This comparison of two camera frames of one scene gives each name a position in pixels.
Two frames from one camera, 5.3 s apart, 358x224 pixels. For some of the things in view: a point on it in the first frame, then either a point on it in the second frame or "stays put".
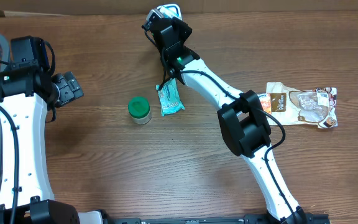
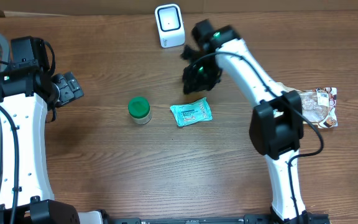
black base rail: [252, 219] stays put
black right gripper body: [176, 25] → [206, 76]
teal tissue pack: [169, 99] → [197, 111]
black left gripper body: [68, 91] stays put
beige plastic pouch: [317, 107] stays put
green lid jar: [139, 109] stays put
